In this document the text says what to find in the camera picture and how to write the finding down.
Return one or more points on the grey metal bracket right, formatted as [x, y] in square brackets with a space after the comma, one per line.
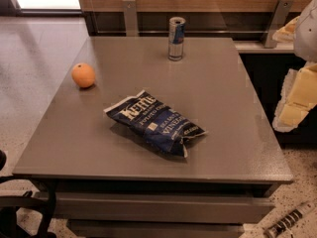
[277, 19]

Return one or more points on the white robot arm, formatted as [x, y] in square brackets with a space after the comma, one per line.
[305, 36]

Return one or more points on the black chair base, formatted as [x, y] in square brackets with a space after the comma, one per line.
[10, 204]

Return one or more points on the silver blue redbull can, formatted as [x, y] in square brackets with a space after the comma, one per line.
[176, 38]

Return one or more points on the orange fruit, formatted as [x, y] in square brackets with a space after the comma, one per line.
[83, 75]

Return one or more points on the grey metal bracket left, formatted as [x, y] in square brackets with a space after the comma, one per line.
[130, 18]

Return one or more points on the grey metal bracket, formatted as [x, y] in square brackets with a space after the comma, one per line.
[130, 18]
[277, 19]

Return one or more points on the blue kettle chips bag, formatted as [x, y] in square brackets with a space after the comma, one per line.
[158, 124]

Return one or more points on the striped tube on floor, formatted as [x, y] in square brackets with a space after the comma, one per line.
[289, 220]

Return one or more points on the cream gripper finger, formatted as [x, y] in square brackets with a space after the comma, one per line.
[286, 33]
[298, 98]

